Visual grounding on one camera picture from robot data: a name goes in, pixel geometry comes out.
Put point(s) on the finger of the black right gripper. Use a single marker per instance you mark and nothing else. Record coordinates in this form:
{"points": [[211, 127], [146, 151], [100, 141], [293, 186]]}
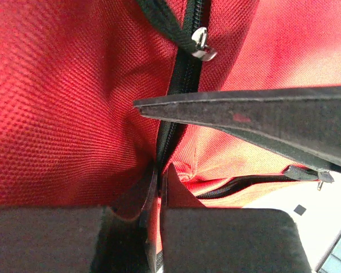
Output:
{"points": [[302, 124]]}

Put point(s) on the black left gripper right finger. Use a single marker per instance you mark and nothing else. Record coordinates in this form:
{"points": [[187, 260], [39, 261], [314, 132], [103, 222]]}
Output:
{"points": [[178, 215]]}

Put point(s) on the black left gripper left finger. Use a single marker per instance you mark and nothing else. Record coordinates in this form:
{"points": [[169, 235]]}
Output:
{"points": [[127, 238]]}

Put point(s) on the red student backpack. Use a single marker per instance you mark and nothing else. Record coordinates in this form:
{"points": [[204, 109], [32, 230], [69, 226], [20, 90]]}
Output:
{"points": [[70, 71]]}

